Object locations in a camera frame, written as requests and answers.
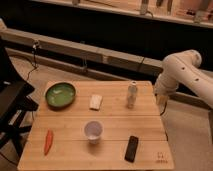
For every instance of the clear plastic bottle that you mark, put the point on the clear plastic bottle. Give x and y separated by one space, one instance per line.
132 94

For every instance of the orange carrot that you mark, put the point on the orange carrot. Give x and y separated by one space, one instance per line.
48 141

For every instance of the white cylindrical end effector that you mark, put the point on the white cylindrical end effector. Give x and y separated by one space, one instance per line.
161 100

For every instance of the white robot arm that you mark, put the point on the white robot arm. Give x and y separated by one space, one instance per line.
182 68

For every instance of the white sponge block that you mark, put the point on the white sponge block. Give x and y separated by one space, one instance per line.
95 102

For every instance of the black remote control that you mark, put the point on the black remote control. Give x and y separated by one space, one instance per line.
131 148

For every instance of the green bowl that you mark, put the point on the green bowl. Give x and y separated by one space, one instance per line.
60 95

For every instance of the black chair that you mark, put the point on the black chair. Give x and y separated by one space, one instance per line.
14 102

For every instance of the white paper cup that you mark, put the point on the white paper cup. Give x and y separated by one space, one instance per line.
93 131

